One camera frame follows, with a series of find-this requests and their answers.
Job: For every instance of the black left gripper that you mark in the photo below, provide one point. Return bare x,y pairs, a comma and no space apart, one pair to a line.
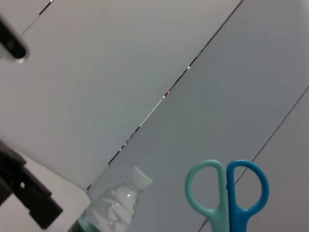
9,174

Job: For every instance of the clear water bottle green label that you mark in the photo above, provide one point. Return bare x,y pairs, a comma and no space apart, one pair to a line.
113,207

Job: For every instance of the blue scissors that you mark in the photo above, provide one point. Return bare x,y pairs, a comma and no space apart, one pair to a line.
222,212

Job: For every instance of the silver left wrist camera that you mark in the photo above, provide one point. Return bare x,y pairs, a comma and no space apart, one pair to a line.
14,46

